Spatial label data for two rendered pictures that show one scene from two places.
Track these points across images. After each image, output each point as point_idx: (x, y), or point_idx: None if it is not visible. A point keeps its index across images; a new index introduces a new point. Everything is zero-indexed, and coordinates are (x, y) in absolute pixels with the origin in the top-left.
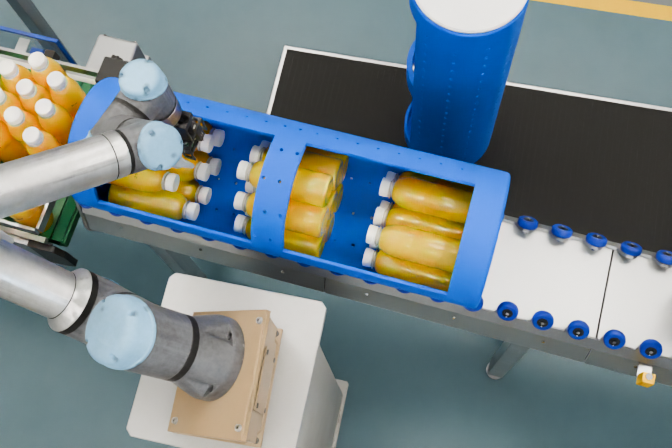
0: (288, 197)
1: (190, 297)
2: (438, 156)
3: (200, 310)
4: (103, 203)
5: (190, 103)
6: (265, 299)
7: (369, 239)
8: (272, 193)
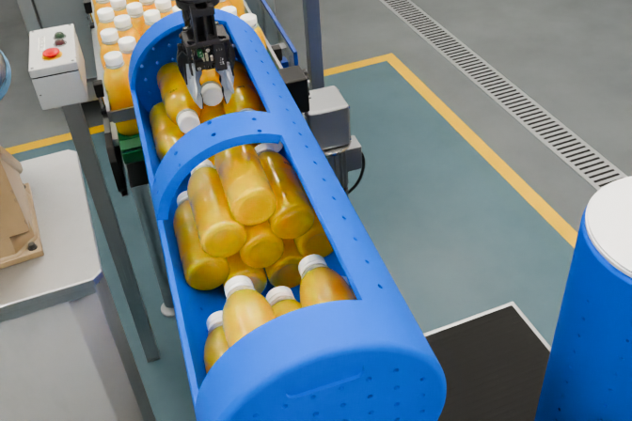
0: (201, 152)
1: (51, 172)
2: (385, 269)
3: (39, 185)
4: (133, 92)
5: (261, 62)
6: (78, 224)
7: (227, 286)
8: (197, 139)
